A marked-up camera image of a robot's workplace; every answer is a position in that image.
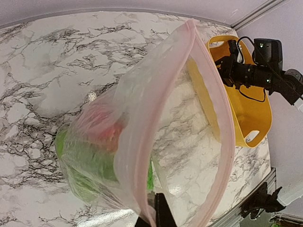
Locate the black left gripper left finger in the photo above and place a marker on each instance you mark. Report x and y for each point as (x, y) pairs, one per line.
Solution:
(142, 223)

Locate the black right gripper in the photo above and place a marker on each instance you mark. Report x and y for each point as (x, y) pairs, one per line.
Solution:
(234, 74)

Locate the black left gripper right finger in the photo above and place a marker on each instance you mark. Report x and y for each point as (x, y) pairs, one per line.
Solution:
(164, 217)

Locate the light green toy cabbage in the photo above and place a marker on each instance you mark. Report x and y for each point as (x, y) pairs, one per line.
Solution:
(88, 171)

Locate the clear zip top bag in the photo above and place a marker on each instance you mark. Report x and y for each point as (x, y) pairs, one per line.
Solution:
(141, 95)

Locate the red toy tomato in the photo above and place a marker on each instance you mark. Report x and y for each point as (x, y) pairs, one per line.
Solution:
(104, 128)

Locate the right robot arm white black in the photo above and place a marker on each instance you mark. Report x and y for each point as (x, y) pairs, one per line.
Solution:
(289, 84)

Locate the yellow plastic basket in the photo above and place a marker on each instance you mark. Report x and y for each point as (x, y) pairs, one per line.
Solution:
(249, 107)

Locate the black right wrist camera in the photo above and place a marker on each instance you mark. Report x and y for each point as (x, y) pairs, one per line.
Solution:
(268, 52)

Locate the front aluminium rail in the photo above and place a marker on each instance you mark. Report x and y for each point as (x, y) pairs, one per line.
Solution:
(233, 217)

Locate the right aluminium frame post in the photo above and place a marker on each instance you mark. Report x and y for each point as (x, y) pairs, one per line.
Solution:
(258, 12)

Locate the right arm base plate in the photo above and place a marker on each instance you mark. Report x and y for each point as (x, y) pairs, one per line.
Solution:
(261, 200)

